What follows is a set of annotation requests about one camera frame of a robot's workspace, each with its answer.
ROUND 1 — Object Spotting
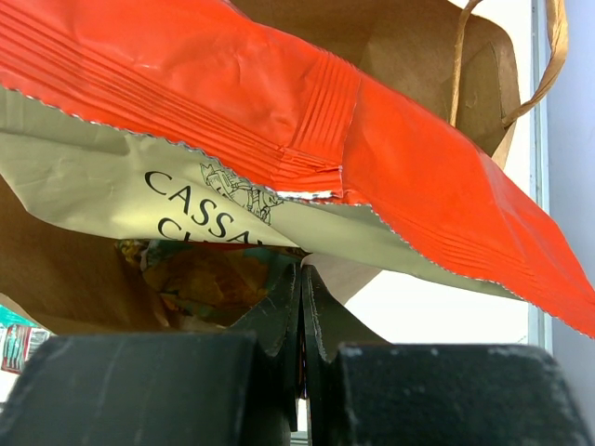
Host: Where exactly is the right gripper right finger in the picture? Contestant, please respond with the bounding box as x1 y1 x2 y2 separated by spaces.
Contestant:
301 266 594 445

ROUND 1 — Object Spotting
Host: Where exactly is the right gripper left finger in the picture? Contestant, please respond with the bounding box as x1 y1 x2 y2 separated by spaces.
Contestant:
1 265 301 445

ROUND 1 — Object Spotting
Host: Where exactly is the kraft crispy chips bag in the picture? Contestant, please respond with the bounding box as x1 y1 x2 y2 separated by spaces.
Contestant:
116 239 308 328

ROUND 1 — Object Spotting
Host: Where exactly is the brown paper bag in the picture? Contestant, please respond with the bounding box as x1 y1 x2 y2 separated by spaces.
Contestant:
0 0 571 336

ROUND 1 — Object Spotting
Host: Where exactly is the teal Fox's mint candy bag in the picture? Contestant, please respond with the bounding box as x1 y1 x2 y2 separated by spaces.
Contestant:
1 306 53 374

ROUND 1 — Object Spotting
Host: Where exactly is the red cream cassava chips bag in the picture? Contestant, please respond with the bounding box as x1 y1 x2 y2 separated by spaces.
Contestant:
0 0 595 340

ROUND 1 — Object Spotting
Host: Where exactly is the aluminium rail frame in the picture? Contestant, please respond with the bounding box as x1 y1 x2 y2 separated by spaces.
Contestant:
528 0 553 354

